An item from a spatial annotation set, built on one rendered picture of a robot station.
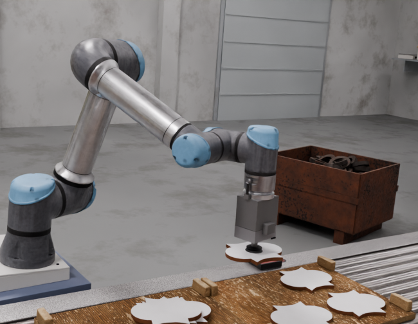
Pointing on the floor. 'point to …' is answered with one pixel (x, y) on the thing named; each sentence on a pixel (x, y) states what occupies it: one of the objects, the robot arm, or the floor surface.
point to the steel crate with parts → (336, 190)
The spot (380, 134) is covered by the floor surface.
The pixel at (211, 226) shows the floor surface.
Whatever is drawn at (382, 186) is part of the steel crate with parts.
